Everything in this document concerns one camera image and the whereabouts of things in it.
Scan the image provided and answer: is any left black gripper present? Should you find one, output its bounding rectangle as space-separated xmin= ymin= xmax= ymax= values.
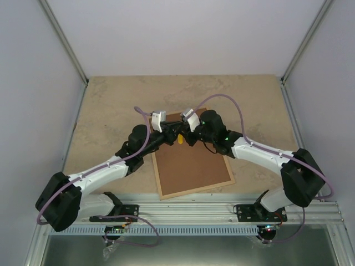
xmin=140 ymin=121 xmax=183 ymax=157

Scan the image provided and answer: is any yellow handled screwdriver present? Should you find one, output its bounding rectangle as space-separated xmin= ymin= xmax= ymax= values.
xmin=177 ymin=134 xmax=184 ymax=145

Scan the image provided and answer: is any wooden photo frame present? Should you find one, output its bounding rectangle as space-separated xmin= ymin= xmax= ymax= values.
xmin=148 ymin=106 xmax=236 ymax=201

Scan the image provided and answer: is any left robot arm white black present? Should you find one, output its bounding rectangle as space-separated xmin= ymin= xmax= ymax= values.
xmin=35 ymin=121 xmax=182 ymax=232

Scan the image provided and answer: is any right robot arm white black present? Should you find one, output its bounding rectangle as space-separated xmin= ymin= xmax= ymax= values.
xmin=180 ymin=109 xmax=325 ymax=221

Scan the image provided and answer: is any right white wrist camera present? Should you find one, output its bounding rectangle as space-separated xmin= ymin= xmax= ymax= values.
xmin=180 ymin=108 xmax=200 ymax=132

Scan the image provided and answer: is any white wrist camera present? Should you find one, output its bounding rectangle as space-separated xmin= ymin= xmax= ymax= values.
xmin=151 ymin=110 xmax=166 ymax=133
xmin=180 ymin=108 xmax=200 ymax=132

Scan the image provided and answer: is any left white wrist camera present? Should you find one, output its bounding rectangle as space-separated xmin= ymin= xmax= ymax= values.
xmin=151 ymin=110 xmax=166 ymax=133

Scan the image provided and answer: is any aluminium rail base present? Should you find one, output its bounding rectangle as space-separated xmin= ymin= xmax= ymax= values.
xmin=37 ymin=192 xmax=346 ymax=226

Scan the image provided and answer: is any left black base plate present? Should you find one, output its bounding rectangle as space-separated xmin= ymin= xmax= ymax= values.
xmin=89 ymin=204 xmax=139 ymax=223

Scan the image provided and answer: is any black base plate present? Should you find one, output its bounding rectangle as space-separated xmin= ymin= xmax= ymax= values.
xmin=89 ymin=204 xmax=139 ymax=223
xmin=233 ymin=204 xmax=288 ymax=223

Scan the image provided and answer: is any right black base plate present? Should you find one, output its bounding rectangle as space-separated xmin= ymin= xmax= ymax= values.
xmin=233 ymin=204 xmax=288 ymax=223

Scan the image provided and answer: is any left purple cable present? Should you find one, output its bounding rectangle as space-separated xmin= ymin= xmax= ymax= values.
xmin=35 ymin=106 xmax=156 ymax=224

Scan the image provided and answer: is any grey slotted cable duct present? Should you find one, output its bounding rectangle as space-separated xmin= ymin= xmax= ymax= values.
xmin=49 ymin=224 xmax=271 ymax=236

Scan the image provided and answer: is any left aluminium corner post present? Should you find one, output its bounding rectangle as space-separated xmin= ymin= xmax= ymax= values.
xmin=37 ymin=0 xmax=89 ymax=86

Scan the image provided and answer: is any aluminium corner post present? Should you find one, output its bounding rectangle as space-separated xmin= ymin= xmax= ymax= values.
xmin=37 ymin=0 xmax=89 ymax=86
xmin=280 ymin=0 xmax=334 ymax=86

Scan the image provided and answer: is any right aluminium corner post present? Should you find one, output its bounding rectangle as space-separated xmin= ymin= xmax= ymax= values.
xmin=280 ymin=0 xmax=334 ymax=86

